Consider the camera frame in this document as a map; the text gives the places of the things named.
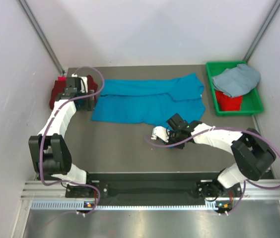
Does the blue t shirt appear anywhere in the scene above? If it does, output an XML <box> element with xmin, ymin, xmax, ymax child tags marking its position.
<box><xmin>91</xmin><ymin>73</ymin><xmax>206</xmax><ymax>128</ymax></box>

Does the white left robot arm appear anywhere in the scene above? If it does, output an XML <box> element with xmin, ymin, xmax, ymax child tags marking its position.
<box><xmin>28</xmin><ymin>74</ymin><xmax>98</xmax><ymax>198</ymax></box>

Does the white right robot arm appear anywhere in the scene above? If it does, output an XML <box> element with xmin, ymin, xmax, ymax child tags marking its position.
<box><xmin>165</xmin><ymin>114</ymin><xmax>276</xmax><ymax>198</ymax></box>

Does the dark red folded t shirt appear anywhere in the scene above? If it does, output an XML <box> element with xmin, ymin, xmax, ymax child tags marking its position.
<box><xmin>49</xmin><ymin>75</ymin><xmax>98</xmax><ymax>110</ymax></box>

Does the pink folded t shirt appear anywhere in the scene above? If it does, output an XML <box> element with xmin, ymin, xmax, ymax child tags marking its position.
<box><xmin>58</xmin><ymin>76</ymin><xmax>66</xmax><ymax>81</ymax></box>

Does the red t shirt in bin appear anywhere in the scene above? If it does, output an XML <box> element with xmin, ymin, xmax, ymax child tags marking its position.
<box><xmin>215</xmin><ymin>91</ymin><xmax>243</xmax><ymax>111</ymax></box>

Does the grey t shirt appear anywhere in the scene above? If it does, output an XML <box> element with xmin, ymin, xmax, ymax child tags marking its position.
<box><xmin>212</xmin><ymin>64</ymin><xmax>261</xmax><ymax>98</ymax></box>

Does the green plastic bin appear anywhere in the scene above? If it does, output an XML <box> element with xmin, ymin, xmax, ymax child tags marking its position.
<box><xmin>206</xmin><ymin>61</ymin><xmax>264</xmax><ymax>117</ymax></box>

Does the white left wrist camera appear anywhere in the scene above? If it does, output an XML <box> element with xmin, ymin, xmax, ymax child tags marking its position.
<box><xmin>71</xmin><ymin>73</ymin><xmax>88</xmax><ymax>93</ymax></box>

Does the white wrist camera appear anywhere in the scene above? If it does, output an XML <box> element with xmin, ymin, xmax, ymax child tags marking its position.
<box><xmin>151</xmin><ymin>126</ymin><xmax>170</xmax><ymax>142</ymax></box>
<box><xmin>71</xmin><ymin>73</ymin><xmax>88</xmax><ymax>93</ymax></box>

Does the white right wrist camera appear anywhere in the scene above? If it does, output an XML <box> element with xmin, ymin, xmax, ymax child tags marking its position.
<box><xmin>151</xmin><ymin>126</ymin><xmax>170</xmax><ymax>142</ymax></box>

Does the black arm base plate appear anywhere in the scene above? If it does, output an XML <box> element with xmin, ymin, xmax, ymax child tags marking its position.
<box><xmin>65</xmin><ymin>180</ymin><xmax>243</xmax><ymax>199</ymax></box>

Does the left aluminium corner post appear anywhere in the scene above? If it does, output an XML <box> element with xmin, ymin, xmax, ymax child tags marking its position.
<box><xmin>17</xmin><ymin>0</ymin><xmax>65</xmax><ymax>75</ymax></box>

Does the aluminium corner post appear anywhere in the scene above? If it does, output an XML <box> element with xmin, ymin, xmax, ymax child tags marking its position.
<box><xmin>17</xmin><ymin>0</ymin><xmax>65</xmax><ymax>75</ymax></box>
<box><xmin>243</xmin><ymin>0</ymin><xmax>280</xmax><ymax>62</ymax></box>

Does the aluminium front rail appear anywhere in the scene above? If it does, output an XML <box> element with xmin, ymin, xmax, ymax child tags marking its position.
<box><xmin>21</xmin><ymin>181</ymin><xmax>280</xmax><ymax>212</ymax></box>

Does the right aluminium corner post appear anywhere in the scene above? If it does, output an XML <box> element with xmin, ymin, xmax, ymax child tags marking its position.
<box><xmin>243</xmin><ymin>0</ymin><xmax>280</xmax><ymax>62</ymax></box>

